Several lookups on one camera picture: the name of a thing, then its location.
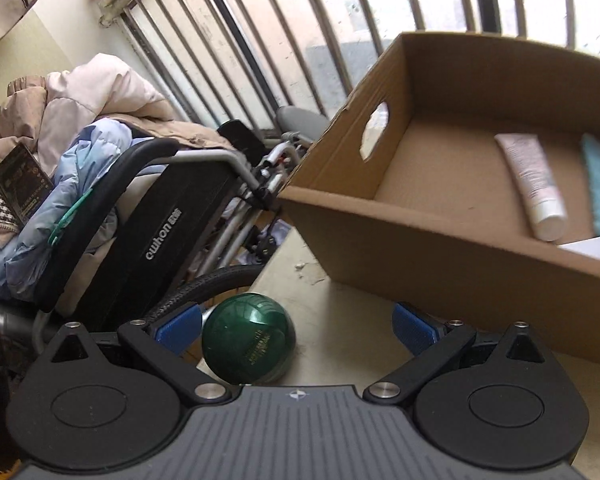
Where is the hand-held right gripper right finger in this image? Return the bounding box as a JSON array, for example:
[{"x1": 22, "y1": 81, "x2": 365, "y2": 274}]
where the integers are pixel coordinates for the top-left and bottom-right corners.
[{"x1": 362, "y1": 302, "x2": 552, "y2": 406}]

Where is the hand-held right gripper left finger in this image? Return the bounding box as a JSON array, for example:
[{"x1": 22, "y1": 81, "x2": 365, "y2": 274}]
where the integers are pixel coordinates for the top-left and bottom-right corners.
[{"x1": 45, "y1": 304, "x2": 233, "y2": 406}]

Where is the shiny green ball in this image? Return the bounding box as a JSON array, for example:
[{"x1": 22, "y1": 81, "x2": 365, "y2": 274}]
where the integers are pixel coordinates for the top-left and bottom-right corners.
[{"x1": 201, "y1": 292, "x2": 297, "y2": 386}]

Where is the brown cardboard box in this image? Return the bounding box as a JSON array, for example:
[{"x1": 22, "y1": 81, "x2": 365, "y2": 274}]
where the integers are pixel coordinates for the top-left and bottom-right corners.
[{"x1": 277, "y1": 31, "x2": 600, "y2": 368}]

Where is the pink cosmetic tube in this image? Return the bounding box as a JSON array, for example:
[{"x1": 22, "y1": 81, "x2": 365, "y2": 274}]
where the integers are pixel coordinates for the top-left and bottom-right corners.
[{"x1": 494, "y1": 132, "x2": 568, "y2": 242}]

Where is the white carton box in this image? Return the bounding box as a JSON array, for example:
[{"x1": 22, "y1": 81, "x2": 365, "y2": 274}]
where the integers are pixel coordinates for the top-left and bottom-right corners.
[{"x1": 557, "y1": 232, "x2": 600, "y2": 261}]

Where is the black wheelchair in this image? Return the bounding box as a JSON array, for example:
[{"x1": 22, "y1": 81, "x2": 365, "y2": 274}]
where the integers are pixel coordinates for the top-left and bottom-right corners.
[{"x1": 30, "y1": 106, "x2": 333, "y2": 346}]

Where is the light blue puffer jacket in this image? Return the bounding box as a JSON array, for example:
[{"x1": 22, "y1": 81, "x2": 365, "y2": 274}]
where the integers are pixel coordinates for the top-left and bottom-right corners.
[{"x1": 2, "y1": 120, "x2": 138, "y2": 303}]

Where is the houndstooth cloth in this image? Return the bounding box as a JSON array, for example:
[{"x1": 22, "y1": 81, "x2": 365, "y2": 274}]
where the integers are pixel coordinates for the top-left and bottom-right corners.
[{"x1": 0, "y1": 189, "x2": 22, "y2": 235}]

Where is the dark booklet package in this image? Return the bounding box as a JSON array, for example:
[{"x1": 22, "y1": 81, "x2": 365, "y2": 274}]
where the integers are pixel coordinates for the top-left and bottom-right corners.
[{"x1": 0, "y1": 142, "x2": 54, "y2": 226}]

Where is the cream puffer jacket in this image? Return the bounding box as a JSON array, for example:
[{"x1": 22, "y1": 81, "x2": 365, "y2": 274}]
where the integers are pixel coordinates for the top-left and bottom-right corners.
[{"x1": 42, "y1": 52, "x2": 181, "y2": 158}]

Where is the beige coat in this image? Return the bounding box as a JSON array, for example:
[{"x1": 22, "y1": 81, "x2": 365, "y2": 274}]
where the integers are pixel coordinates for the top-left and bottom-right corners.
[{"x1": 0, "y1": 74, "x2": 236, "y2": 171}]

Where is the metal window grille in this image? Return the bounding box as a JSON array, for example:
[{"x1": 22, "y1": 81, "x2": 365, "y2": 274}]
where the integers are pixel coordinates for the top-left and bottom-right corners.
[{"x1": 117, "y1": 0, "x2": 600, "y2": 133}]

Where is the green strap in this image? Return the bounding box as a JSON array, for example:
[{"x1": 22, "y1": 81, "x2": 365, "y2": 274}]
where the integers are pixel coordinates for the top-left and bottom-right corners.
[{"x1": 46, "y1": 189, "x2": 95, "y2": 247}]

